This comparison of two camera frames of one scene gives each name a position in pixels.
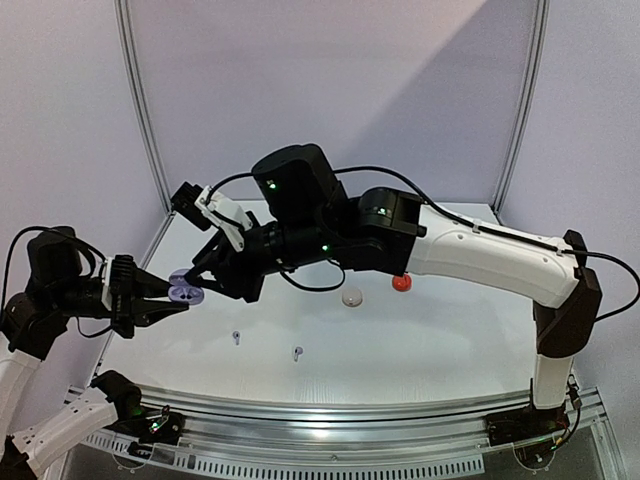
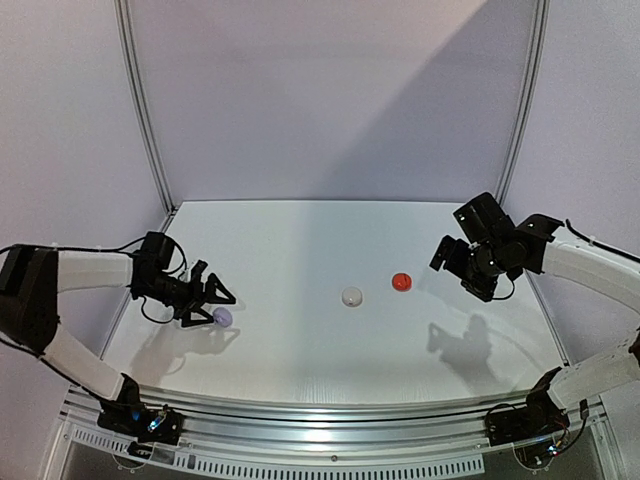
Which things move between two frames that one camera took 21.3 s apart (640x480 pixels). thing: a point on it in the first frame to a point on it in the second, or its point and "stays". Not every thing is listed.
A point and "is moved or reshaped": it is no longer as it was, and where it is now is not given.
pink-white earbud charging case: (352, 298) stays
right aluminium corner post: (541, 27) stays
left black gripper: (145, 312) to (195, 297)
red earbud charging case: (401, 283) stays
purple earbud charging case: (183, 290) is moved or reshaped
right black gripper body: (235, 270) to (447, 255)
